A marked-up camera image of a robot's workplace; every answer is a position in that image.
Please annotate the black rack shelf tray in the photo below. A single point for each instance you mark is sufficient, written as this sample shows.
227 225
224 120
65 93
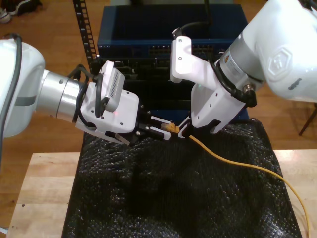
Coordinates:
168 94

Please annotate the black rack server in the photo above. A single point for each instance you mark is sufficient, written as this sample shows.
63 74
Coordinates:
148 72

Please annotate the black bubble wrap mat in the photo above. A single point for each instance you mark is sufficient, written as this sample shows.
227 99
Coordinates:
148 198

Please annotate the brown wooden chair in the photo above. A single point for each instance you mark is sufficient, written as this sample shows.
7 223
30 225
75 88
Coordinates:
307 120

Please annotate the grey panel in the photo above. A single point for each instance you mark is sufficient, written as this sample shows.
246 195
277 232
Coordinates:
120 2

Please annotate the dark shoe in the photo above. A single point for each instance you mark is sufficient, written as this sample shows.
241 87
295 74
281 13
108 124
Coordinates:
27 6

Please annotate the white sneaker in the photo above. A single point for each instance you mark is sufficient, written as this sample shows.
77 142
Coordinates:
4 15

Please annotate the blue rack base plate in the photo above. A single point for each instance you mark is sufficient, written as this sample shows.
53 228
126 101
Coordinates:
168 113

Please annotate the blue network switch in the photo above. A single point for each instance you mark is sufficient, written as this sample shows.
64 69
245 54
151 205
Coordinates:
138 24

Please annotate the black perforated rack post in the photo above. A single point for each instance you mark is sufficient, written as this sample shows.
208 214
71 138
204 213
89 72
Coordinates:
84 24

